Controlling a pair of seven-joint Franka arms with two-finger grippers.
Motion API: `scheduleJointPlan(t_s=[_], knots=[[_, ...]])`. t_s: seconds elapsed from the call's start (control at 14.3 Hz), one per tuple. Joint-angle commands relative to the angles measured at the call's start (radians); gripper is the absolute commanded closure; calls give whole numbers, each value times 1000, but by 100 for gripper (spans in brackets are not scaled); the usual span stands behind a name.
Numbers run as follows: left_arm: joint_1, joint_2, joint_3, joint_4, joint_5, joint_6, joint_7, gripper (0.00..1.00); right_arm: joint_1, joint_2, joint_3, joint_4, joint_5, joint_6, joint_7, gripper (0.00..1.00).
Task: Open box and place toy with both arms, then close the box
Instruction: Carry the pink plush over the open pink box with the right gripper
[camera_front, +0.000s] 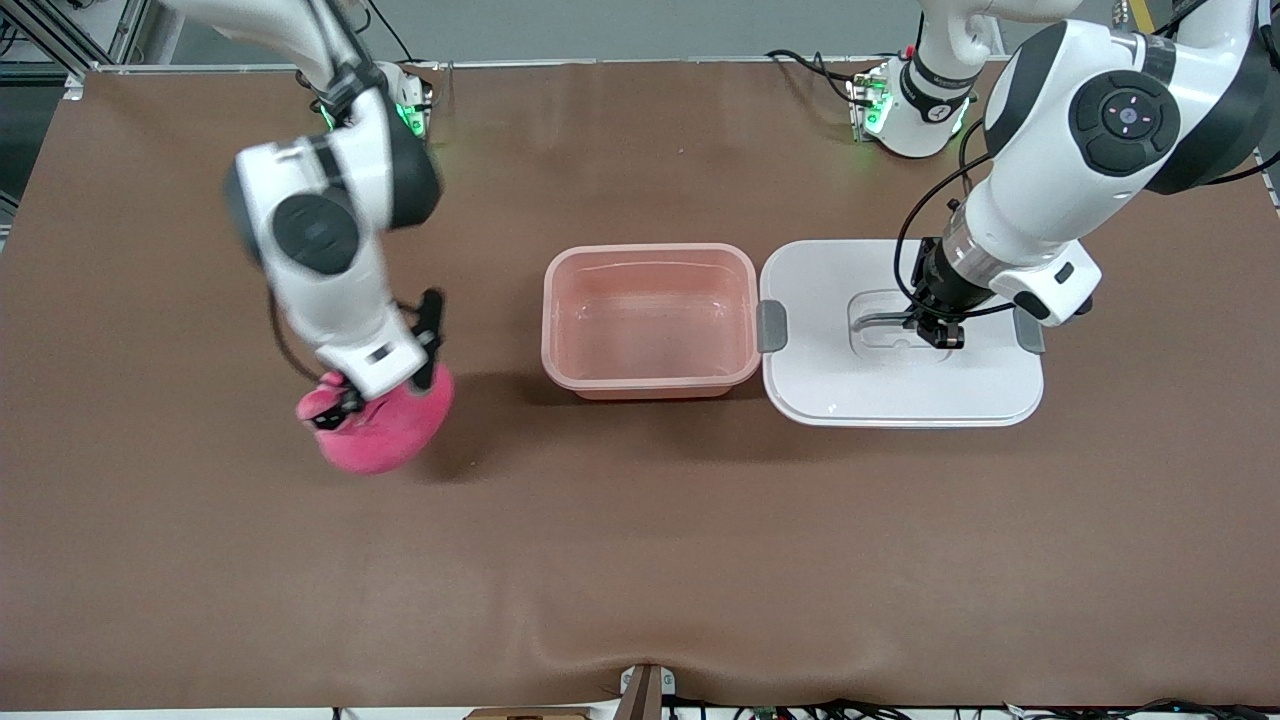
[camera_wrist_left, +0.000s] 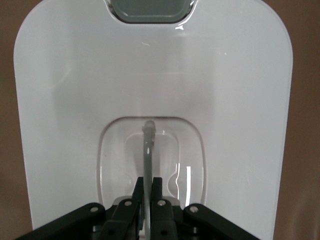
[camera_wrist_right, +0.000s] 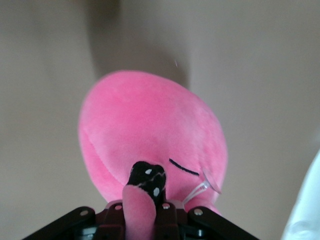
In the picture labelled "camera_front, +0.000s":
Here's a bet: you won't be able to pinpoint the pink plush toy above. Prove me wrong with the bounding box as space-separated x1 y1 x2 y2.
296 362 457 476

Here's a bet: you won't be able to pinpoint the white box lid grey clips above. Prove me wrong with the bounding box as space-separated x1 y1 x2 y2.
757 238 1047 429

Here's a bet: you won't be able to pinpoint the pink translucent plastic box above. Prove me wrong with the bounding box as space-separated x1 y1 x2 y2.
541 243 763 402

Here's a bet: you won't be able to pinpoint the brown table mat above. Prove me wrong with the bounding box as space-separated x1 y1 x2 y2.
0 58 1280 713

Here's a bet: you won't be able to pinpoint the black arm base cable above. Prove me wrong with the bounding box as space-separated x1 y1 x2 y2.
765 48 871 109
360 0 433 71

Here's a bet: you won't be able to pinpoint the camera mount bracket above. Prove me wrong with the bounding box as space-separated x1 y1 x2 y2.
618 663 677 720

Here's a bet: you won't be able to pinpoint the aluminium frame post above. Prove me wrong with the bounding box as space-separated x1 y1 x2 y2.
0 0 151 71

